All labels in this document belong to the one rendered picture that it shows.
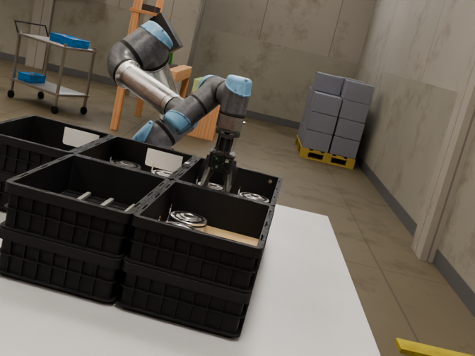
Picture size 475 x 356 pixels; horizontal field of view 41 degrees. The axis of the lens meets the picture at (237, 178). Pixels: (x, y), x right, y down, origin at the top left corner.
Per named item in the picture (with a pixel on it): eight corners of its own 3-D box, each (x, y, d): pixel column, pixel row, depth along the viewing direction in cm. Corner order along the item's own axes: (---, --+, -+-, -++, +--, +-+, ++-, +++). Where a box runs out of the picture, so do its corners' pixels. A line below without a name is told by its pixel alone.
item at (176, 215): (176, 210, 177) (176, 208, 177) (210, 220, 175) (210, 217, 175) (165, 218, 167) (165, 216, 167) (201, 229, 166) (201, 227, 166)
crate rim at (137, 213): (169, 187, 179) (172, 179, 179) (273, 214, 177) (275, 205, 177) (128, 224, 141) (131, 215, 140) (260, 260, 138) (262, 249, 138)
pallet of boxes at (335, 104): (353, 169, 826) (375, 87, 802) (298, 156, 824) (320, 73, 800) (342, 154, 931) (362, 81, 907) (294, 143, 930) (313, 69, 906)
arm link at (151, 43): (157, 135, 253) (112, 34, 208) (186, 113, 257) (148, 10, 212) (175, 152, 247) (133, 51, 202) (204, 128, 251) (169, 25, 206)
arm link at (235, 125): (219, 110, 184) (247, 117, 184) (215, 126, 185) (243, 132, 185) (217, 114, 177) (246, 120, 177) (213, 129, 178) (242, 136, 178)
